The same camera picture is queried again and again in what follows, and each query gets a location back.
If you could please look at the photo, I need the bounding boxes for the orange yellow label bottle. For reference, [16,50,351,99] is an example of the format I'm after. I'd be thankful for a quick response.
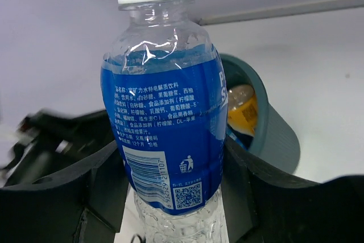
[227,84,258,137]

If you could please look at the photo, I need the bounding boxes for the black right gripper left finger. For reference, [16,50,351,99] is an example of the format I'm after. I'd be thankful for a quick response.
[1,141,129,242]

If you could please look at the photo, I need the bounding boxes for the aluminium rail on table edge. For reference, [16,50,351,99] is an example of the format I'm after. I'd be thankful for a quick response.
[197,0,363,26]

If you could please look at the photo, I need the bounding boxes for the blue label white cap bottle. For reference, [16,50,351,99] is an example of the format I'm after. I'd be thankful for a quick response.
[101,0,229,242]

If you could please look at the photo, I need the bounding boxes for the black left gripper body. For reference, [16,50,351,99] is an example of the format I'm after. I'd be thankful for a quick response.
[1,110,114,186]

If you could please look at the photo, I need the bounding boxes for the dark green ribbed bin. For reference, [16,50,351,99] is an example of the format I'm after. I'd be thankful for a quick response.
[220,53,300,174]

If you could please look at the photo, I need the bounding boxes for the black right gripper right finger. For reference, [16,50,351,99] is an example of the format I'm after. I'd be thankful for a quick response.
[221,137,363,242]

